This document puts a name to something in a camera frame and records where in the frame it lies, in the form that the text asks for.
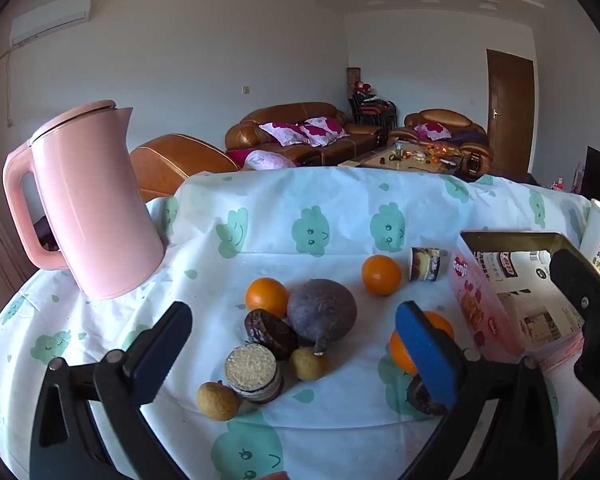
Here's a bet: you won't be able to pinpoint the brown longan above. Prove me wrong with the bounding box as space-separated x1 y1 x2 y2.
288 346 331 382
196 381 242 421

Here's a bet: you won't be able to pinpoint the white air conditioner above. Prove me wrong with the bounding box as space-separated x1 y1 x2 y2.
9 0 93 47

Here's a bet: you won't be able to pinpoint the brown leather armchair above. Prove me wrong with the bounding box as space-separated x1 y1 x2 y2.
389 108 493 178
129 133 241 201

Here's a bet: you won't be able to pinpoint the pale pink rolled pillow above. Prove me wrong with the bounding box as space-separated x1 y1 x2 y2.
243 151 298 171

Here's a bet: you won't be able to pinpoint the white cloud print tablecloth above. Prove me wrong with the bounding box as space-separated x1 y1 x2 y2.
0 166 600 480

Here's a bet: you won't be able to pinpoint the pink cardboard box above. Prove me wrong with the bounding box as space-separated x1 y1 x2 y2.
447 230 588 366

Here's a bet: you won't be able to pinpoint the white magenta flower pillow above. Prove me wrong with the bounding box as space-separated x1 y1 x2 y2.
258 121 311 147
415 121 452 141
299 116 348 148

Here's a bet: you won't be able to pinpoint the dark wooden furniture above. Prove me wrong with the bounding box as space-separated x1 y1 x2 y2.
32 215 61 253

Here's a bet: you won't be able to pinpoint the brown wooden door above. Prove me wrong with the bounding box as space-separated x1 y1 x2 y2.
486 49 535 175

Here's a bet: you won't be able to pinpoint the small snack packet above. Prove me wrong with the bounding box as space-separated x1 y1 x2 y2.
409 246 442 282

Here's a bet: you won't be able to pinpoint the cluttered coffee table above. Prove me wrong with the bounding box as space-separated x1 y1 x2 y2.
337 142 463 177

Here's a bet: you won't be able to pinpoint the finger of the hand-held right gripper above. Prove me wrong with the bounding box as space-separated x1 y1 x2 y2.
549 248 600 407

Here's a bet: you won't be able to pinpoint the chocolate coated cake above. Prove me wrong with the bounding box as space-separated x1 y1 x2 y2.
243 309 299 361

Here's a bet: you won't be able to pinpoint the round sandwich cookie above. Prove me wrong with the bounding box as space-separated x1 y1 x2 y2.
224 344 284 405

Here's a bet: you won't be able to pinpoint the brown leather three-seat sofa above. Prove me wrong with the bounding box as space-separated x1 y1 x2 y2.
225 102 387 166

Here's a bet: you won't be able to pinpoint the stacked dark chairs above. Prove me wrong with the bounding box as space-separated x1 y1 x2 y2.
348 91 398 128

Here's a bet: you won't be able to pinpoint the dark chocolate snack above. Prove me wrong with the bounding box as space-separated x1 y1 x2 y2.
406 374 448 417

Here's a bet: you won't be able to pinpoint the pink electric kettle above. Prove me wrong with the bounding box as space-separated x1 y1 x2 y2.
2 101 167 301

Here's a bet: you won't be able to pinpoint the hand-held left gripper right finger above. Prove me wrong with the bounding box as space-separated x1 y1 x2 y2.
394 301 561 480

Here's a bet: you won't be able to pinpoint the orange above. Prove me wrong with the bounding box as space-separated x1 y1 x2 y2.
245 277 291 319
389 311 456 376
361 255 402 296

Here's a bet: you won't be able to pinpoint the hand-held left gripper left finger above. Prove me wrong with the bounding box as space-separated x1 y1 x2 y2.
29 301 194 480

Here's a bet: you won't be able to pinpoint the dark purple round fruit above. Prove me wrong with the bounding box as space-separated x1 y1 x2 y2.
286 278 358 356

